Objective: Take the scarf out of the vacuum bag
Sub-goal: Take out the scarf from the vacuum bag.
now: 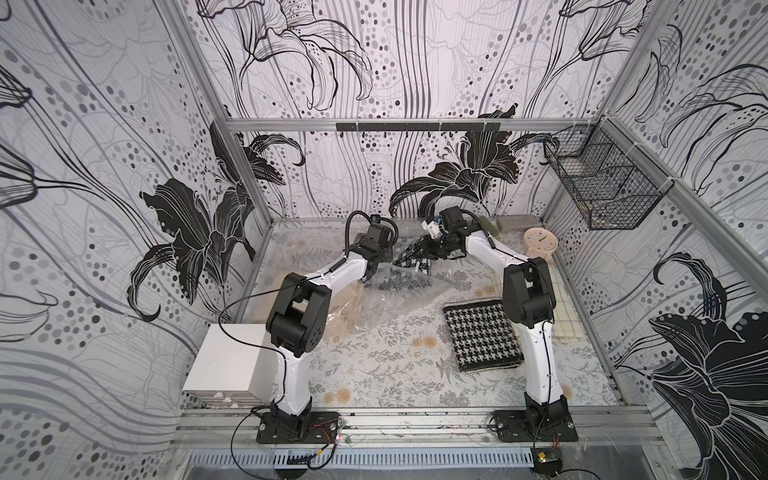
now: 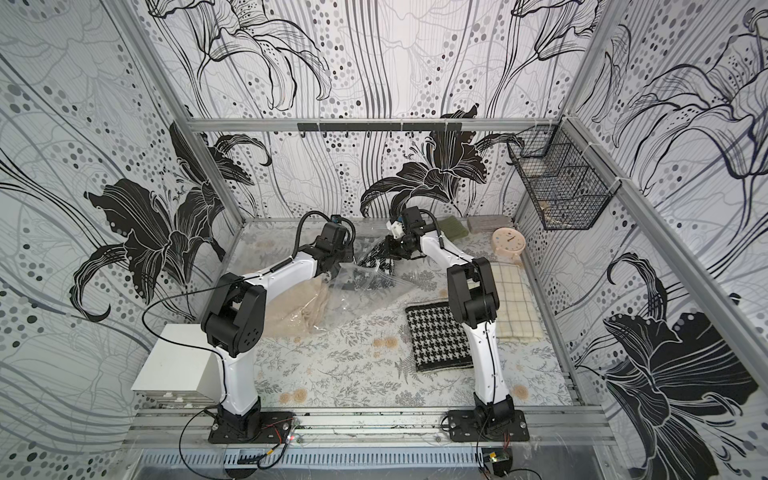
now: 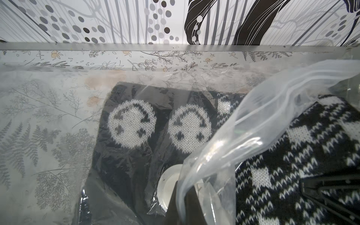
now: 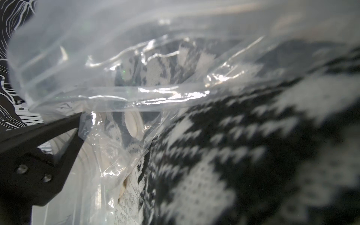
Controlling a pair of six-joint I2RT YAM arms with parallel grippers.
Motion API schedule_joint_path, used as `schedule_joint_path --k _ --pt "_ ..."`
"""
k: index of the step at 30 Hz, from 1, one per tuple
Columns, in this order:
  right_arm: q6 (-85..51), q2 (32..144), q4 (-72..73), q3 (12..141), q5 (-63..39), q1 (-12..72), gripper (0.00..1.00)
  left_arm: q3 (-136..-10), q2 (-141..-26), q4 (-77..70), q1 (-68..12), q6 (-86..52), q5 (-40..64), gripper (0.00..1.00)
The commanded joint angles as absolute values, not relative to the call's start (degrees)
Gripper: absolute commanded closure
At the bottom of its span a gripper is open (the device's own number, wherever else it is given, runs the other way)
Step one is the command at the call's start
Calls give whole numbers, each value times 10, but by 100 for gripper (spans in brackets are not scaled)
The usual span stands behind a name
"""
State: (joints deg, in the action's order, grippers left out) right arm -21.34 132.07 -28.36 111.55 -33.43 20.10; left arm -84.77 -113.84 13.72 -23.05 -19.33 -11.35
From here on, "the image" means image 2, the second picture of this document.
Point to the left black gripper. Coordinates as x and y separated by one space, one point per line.
342 252

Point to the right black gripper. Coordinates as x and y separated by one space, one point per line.
390 246

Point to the green scarf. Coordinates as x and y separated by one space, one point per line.
452 228

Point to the black patterned cloth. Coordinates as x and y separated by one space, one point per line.
375 269

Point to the clear plastic vacuum bag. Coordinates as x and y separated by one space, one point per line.
346 304

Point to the beige fluffy cloth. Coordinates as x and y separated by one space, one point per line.
299 311

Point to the black white houndstooth scarf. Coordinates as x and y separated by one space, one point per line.
438 341

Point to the cream checked scarf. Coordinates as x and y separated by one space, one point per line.
517 317

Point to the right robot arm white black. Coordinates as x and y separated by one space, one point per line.
473 301

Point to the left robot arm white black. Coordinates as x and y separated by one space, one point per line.
235 317

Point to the grey sponge block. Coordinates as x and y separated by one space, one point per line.
488 223

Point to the pink round clock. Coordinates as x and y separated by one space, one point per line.
508 244

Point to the white box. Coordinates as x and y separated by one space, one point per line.
183 372

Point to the small green circuit board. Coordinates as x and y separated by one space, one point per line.
496 463

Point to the black wall bar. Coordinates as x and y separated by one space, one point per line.
388 126

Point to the black wire basket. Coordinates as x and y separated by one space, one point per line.
565 189

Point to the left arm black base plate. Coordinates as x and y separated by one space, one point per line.
263 428

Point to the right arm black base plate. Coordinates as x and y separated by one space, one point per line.
465 426

